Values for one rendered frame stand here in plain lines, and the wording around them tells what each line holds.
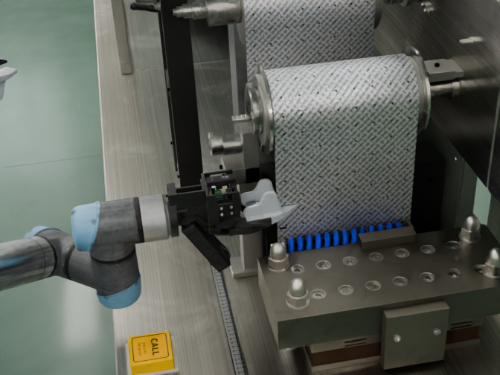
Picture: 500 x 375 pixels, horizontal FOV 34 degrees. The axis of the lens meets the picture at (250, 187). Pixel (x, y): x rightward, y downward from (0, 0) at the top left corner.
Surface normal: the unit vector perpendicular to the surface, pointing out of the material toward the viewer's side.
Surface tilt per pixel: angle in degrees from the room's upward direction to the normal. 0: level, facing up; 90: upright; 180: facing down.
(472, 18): 90
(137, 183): 0
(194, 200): 90
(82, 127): 0
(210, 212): 90
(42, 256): 70
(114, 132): 0
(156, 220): 61
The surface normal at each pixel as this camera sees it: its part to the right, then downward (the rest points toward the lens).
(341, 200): 0.18, 0.53
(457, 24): -0.98, 0.14
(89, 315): -0.04, -0.84
